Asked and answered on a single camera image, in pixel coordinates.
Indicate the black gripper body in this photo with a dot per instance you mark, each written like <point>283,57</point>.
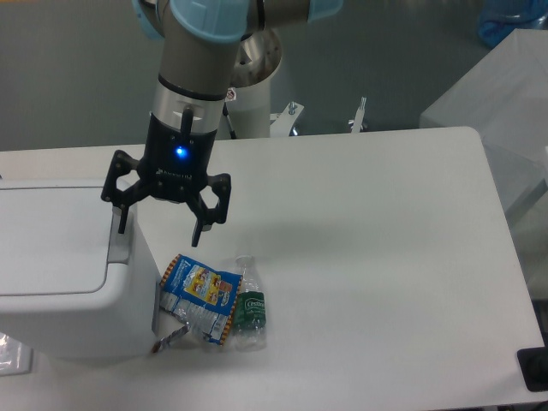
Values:
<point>175,160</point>

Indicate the white trash can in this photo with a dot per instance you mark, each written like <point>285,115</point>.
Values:
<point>74,282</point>

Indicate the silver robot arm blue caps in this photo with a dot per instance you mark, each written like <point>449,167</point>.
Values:
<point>201,43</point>

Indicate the blue snack wrapper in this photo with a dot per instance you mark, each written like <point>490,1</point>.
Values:
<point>204,297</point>

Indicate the small silver foil wrapper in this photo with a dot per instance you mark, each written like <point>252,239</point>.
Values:
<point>166,342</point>

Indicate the clear bottle green label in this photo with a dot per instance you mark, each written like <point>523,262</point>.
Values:
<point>250,314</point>

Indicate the silver table clamp bolt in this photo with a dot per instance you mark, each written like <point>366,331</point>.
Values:
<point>358,123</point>

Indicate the clear plastic bag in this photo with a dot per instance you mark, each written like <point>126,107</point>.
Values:
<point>16,357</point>

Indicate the white covered box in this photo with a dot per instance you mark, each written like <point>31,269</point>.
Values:
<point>504,98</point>

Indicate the blue water jug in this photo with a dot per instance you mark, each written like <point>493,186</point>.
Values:
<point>498,19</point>

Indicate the black device at table edge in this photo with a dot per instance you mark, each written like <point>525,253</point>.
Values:
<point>533,364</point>

